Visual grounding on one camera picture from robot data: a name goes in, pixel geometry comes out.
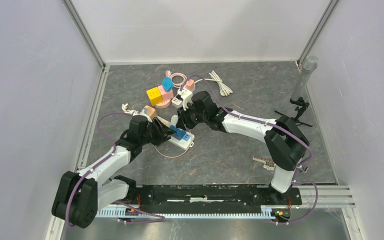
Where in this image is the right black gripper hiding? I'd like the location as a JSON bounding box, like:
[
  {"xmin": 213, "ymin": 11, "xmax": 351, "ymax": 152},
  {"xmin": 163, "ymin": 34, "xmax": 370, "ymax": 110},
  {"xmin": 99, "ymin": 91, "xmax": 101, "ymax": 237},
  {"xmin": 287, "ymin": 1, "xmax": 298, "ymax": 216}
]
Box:
[{"xmin": 176, "ymin": 102, "xmax": 208, "ymax": 132}]

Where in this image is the light blue plug adapter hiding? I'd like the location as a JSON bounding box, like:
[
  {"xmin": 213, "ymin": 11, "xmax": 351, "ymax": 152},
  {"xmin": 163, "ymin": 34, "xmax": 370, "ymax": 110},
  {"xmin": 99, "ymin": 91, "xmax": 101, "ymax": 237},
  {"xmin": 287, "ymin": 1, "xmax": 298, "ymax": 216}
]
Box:
[{"xmin": 161, "ymin": 76, "xmax": 174, "ymax": 92}]

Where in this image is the white coiled power cord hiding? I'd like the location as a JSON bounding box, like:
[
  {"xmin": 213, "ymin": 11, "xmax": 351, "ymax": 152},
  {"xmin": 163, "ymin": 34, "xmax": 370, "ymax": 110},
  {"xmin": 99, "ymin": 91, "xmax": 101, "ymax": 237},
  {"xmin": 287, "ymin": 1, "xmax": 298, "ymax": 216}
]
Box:
[{"xmin": 193, "ymin": 70, "xmax": 234, "ymax": 97}]

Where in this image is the grey microphone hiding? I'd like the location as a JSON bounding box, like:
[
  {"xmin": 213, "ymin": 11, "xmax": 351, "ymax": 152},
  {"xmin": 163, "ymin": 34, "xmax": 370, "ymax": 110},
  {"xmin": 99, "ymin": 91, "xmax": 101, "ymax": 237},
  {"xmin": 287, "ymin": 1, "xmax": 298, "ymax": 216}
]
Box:
[{"xmin": 290, "ymin": 55, "xmax": 319, "ymax": 103}]

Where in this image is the white comb-like part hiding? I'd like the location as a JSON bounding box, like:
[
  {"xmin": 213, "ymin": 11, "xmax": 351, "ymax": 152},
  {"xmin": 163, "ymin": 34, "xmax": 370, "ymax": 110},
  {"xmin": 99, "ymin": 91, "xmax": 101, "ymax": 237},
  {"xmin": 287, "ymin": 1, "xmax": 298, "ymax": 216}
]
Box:
[{"xmin": 252, "ymin": 155, "xmax": 276, "ymax": 171}]

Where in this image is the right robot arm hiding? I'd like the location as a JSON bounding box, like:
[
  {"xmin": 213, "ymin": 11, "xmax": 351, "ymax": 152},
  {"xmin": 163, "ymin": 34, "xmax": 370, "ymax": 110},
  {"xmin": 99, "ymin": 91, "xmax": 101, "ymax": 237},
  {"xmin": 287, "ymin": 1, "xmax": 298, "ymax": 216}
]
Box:
[{"xmin": 174, "ymin": 89, "xmax": 311, "ymax": 204}]

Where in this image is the salmon plug on strip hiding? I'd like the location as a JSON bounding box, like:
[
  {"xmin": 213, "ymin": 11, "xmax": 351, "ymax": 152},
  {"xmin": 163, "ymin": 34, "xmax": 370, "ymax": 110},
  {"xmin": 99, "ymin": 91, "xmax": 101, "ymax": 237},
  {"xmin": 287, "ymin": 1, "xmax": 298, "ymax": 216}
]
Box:
[{"xmin": 185, "ymin": 79, "xmax": 196, "ymax": 92}]

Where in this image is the black microphone tripod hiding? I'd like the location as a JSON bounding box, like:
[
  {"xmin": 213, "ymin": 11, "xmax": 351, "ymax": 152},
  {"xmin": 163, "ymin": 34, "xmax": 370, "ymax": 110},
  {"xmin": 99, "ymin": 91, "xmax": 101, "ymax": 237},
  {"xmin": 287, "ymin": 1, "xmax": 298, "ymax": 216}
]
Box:
[{"xmin": 289, "ymin": 96, "xmax": 313, "ymax": 128}]

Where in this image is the blue cube socket adapter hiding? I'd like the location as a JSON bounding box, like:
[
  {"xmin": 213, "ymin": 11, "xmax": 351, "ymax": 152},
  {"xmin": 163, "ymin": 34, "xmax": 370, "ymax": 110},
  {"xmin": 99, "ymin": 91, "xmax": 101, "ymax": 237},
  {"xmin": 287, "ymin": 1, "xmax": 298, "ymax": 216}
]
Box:
[{"xmin": 169, "ymin": 125, "xmax": 187, "ymax": 141}]

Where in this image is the white cable duct strip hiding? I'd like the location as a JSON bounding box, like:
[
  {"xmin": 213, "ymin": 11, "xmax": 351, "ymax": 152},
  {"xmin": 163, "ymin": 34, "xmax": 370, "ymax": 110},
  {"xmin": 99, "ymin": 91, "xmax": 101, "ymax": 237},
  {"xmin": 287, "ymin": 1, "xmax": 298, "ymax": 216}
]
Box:
[{"xmin": 96, "ymin": 204, "xmax": 280, "ymax": 220}]

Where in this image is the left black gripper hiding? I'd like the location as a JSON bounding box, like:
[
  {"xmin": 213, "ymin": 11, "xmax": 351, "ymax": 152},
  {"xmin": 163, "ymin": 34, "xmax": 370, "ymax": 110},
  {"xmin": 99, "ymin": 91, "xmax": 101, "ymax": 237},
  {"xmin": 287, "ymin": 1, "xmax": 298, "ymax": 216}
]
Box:
[{"xmin": 139, "ymin": 117, "xmax": 176, "ymax": 147}]

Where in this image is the tan cube adapter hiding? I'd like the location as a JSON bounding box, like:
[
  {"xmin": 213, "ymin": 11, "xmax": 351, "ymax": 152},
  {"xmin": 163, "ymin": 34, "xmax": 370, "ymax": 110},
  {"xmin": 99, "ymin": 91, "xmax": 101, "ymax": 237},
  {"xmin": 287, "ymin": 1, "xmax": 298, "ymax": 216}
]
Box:
[{"xmin": 140, "ymin": 105, "xmax": 157, "ymax": 120}]

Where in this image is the large white power strip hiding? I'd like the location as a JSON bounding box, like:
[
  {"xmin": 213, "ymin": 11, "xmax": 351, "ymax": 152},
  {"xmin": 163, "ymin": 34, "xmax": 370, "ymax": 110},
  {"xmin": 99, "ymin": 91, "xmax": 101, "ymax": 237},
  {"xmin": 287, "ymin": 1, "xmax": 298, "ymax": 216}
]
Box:
[{"xmin": 157, "ymin": 116, "xmax": 195, "ymax": 150}]

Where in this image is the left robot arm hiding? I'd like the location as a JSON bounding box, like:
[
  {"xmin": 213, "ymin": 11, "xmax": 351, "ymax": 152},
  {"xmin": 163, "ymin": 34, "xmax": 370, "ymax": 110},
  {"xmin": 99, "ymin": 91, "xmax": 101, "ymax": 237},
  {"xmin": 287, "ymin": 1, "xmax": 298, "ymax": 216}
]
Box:
[{"xmin": 51, "ymin": 114, "xmax": 176, "ymax": 229}]

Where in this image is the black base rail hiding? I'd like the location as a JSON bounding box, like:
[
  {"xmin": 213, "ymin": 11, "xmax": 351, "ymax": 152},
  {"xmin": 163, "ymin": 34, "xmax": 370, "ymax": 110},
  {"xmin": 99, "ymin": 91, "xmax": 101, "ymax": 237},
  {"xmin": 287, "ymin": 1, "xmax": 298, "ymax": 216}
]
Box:
[{"xmin": 123, "ymin": 184, "xmax": 303, "ymax": 214}]

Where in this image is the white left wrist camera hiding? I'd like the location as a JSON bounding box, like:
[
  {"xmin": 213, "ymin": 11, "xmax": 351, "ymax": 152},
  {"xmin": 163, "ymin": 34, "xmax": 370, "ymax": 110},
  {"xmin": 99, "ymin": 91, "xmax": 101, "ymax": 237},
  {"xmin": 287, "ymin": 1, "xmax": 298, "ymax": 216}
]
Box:
[{"xmin": 121, "ymin": 103, "xmax": 142, "ymax": 116}]

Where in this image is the yellow cube adapter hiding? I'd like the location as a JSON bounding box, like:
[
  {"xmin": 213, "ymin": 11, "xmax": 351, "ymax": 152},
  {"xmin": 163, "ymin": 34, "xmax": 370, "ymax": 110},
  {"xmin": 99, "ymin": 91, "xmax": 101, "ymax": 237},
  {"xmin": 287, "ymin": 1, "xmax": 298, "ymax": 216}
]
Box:
[{"xmin": 146, "ymin": 87, "xmax": 163, "ymax": 106}]

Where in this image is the pink round socket stack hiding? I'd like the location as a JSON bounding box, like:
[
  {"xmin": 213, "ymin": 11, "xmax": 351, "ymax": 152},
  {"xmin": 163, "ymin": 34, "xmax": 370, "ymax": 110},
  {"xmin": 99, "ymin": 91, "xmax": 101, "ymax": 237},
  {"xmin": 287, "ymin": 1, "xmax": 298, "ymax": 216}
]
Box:
[{"xmin": 155, "ymin": 85, "xmax": 174, "ymax": 109}]

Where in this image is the small white power strip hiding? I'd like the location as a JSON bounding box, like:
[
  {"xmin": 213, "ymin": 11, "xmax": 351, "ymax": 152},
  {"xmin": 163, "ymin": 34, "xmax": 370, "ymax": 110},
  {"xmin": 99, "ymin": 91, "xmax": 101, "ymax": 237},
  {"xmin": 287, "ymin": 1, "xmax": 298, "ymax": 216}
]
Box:
[{"xmin": 171, "ymin": 87, "xmax": 186, "ymax": 109}]

